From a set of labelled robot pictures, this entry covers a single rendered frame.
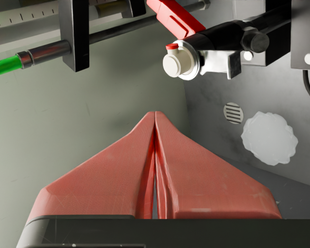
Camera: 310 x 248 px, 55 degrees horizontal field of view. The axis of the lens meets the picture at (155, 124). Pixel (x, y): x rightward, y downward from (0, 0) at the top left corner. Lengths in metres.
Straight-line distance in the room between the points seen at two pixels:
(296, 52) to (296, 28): 0.02
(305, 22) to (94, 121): 0.34
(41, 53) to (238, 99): 0.35
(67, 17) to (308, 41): 0.25
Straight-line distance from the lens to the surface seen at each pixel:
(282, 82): 0.52
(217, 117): 0.62
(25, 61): 0.35
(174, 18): 0.24
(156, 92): 0.59
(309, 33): 0.31
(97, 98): 0.50
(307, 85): 0.33
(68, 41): 0.38
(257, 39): 0.23
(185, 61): 0.20
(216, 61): 0.20
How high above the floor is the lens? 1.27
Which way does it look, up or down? 34 degrees down
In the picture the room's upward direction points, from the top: 121 degrees counter-clockwise
